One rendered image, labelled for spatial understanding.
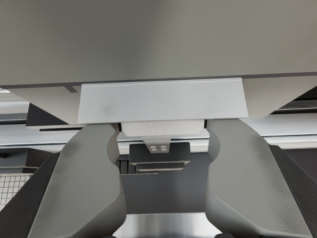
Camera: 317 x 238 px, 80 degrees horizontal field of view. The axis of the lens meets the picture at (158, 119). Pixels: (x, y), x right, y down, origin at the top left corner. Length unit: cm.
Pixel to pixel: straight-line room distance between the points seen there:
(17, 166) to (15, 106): 22
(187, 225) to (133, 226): 5
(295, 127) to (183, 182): 37
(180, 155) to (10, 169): 34
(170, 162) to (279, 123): 26
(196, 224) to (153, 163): 21
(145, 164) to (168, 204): 33
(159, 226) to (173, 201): 50
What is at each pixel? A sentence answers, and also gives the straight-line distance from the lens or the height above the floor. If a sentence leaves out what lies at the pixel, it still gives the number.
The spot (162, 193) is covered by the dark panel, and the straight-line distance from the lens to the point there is 69.
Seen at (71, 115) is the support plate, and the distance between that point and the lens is 17.
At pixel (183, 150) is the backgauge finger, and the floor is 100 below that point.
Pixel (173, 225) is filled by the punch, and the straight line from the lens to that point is 19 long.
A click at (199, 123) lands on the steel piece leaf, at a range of 18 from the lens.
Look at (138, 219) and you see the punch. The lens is 19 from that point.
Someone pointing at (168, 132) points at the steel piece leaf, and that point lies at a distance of 21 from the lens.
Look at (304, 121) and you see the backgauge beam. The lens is 54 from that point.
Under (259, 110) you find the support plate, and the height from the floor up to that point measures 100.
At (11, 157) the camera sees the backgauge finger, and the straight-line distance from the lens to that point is 48.
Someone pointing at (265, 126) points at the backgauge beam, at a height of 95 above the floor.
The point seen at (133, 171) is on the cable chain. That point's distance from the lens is 56.
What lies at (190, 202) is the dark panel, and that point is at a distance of 70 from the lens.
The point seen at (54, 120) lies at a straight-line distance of 21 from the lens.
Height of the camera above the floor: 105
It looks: 17 degrees down
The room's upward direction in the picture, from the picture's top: 178 degrees clockwise
